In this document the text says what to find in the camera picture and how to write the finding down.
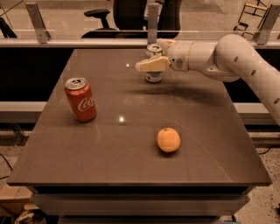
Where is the white green 7up can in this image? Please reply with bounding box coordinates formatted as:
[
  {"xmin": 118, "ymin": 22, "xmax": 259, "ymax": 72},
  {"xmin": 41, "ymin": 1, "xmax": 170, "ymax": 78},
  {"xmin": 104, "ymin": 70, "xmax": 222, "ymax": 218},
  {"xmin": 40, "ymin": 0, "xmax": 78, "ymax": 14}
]
[{"xmin": 145, "ymin": 44, "xmax": 163, "ymax": 83}]

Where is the left metal bracket post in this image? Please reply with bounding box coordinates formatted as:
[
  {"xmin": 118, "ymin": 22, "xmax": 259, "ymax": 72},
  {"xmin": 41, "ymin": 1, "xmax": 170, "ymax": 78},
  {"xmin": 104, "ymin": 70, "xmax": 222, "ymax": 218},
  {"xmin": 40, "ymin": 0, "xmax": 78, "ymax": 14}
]
[{"xmin": 25, "ymin": 2, "xmax": 51, "ymax": 44}]

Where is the red coca-cola can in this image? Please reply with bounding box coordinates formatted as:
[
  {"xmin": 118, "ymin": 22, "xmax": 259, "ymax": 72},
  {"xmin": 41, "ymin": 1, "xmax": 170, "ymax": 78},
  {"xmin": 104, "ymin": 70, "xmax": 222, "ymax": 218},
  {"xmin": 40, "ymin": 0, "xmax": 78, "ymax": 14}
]
[{"xmin": 65, "ymin": 77, "xmax": 97, "ymax": 122}]

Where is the black office chair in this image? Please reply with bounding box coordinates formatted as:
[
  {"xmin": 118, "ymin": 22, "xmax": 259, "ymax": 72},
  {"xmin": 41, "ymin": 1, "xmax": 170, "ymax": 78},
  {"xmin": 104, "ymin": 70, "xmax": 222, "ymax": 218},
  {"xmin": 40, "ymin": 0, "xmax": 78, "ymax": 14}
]
[{"xmin": 81, "ymin": 0, "xmax": 183, "ymax": 39}]

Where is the black floor cable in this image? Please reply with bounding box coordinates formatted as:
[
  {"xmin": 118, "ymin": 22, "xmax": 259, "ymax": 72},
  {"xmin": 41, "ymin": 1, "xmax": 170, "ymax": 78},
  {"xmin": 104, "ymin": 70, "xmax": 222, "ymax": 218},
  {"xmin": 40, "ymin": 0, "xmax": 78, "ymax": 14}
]
[{"xmin": 0, "ymin": 152, "xmax": 14, "ymax": 180}]

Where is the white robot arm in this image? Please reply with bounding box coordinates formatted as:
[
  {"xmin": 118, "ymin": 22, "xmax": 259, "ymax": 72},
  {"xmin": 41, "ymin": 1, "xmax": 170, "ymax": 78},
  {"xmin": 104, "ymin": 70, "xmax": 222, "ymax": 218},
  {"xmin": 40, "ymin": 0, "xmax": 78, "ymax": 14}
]
[{"xmin": 136, "ymin": 34, "xmax": 280, "ymax": 124}]

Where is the wooden frame chair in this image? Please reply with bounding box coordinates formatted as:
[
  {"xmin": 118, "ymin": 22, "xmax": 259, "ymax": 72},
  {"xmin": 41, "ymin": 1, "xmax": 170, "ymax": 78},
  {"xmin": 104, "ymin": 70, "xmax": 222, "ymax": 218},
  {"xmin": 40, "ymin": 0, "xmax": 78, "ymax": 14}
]
[{"xmin": 234, "ymin": 0, "xmax": 272, "ymax": 37}]

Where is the metal bracket post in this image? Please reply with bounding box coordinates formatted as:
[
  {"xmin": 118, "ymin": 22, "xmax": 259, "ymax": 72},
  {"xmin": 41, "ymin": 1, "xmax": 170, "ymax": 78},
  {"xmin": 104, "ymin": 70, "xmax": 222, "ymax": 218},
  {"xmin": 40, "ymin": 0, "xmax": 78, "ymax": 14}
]
[
  {"xmin": 147, "ymin": 3, "xmax": 158, "ymax": 45},
  {"xmin": 25, "ymin": 2, "xmax": 51, "ymax": 44},
  {"xmin": 254, "ymin": 2, "xmax": 280, "ymax": 45}
]

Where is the middle metal bracket post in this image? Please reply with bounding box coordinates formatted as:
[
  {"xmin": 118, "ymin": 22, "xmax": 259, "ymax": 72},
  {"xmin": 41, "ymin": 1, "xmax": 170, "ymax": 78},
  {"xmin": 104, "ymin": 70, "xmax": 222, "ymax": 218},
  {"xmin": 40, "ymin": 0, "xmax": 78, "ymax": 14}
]
[{"xmin": 147, "ymin": 3, "xmax": 158, "ymax": 45}]

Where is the right metal bracket post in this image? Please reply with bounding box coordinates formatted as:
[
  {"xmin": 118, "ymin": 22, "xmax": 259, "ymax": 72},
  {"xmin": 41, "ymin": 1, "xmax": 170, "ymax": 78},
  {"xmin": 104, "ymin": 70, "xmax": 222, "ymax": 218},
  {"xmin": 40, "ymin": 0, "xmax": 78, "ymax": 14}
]
[{"xmin": 254, "ymin": 2, "xmax": 280, "ymax": 45}]

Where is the orange fruit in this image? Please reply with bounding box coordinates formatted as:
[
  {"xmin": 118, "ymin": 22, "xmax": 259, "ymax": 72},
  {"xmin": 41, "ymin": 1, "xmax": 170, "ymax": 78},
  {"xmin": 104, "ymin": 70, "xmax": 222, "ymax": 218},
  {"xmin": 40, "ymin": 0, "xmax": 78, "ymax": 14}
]
[{"xmin": 157, "ymin": 128, "xmax": 181, "ymax": 153}]

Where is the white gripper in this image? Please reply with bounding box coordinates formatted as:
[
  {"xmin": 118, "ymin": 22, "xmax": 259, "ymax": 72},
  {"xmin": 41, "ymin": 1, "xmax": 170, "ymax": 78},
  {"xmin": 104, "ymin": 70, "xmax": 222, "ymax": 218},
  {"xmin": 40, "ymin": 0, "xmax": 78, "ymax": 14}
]
[{"xmin": 135, "ymin": 38, "xmax": 193, "ymax": 73}]

